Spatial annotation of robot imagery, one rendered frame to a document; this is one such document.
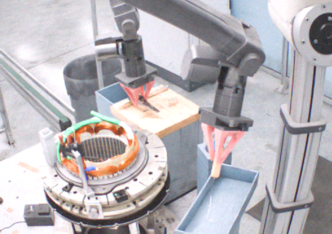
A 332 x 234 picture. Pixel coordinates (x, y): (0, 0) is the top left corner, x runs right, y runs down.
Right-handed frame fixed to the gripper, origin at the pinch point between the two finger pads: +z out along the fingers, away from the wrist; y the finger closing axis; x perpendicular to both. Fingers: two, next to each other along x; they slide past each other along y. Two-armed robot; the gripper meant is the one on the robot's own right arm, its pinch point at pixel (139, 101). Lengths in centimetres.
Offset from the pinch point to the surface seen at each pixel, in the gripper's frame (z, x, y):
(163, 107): 3.2, 3.2, -5.5
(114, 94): 6.1, -18.5, -2.3
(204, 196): 6.3, 36.3, 9.4
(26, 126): 106, -190, -11
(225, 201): 7.3, 40.3, 6.5
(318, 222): 113, 20, -91
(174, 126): 3.8, 11.9, -2.2
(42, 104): 32, -79, 4
